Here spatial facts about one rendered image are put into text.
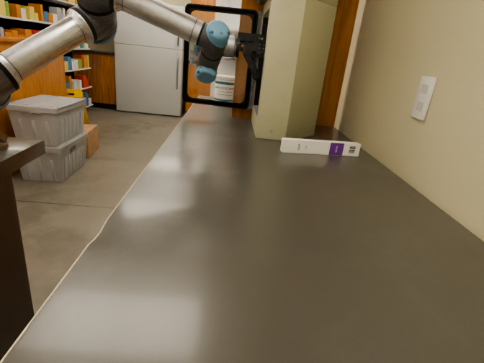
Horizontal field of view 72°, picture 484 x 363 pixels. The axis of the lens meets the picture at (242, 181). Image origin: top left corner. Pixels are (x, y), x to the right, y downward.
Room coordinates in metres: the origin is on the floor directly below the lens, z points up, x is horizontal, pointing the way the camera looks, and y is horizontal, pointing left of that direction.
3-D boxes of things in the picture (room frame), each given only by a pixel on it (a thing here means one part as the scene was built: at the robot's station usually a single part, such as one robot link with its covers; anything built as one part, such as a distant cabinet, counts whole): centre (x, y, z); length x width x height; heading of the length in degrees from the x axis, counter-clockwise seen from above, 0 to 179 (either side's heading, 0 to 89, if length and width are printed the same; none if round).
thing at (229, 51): (1.33, 0.10, 1.24); 0.08 x 0.05 x 0.08; 3
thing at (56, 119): (2.91, 1.75, 0.49); 0.60 x 0.42 x 0.33; 4
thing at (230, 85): (1.52, 0.16, 1.19); 0.30 x 0.01 x 0.40; 86
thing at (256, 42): (1.33, 0.02, 1.25); 0.12 x 0.08 x 0.09; 93
